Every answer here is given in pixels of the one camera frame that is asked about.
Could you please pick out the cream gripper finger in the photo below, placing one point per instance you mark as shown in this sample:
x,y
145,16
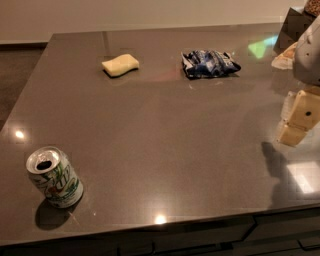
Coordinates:
x,y
304,117
288,105

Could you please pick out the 7up soda can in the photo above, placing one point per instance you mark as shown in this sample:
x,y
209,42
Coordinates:
x,y
51,172

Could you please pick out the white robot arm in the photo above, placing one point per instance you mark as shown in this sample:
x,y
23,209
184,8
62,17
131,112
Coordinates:
x,y
306,66

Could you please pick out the white plastic snack bag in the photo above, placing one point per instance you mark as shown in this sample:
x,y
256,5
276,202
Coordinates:
x,y
285,60

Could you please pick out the blue chip bag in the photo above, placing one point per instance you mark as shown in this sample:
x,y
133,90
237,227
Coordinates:
x,y
199,64

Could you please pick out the dark box with snacks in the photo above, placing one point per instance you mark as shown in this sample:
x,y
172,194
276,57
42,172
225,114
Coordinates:
x,y
297,20

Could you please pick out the dark cabinet drawers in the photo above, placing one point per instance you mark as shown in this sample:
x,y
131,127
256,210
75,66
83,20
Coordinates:
x,y
284,233

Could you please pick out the yellow sponge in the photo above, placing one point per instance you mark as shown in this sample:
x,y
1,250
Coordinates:
x,y
120,65

